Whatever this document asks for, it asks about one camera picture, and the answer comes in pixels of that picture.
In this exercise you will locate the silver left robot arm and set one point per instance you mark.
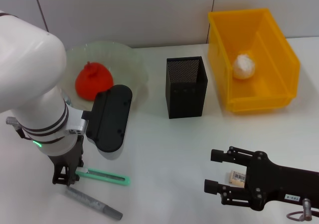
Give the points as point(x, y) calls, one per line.
point(30, 72)

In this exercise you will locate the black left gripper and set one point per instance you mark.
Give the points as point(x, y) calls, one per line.
point(68, 154)

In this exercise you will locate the beige eraser with barcode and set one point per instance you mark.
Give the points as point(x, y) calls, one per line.
point(236, 178)

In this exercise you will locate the green utility knife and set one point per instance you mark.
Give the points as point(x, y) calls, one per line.
point(109, 178)

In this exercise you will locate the white paper ball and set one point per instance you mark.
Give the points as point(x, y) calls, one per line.
point(244, 66)

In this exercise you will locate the pale green glass fruit plate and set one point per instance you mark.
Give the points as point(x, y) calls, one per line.
point(132, 67)

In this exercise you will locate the black mesh pen holder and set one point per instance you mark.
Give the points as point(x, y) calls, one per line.
point(187, 99)

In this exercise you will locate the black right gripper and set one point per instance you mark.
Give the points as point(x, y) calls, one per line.
point(281, 184)

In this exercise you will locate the yellow plastic bin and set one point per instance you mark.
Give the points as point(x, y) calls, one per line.
point(224, 47)

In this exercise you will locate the grey marker pen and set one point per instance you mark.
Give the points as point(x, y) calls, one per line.
point(87, 200)

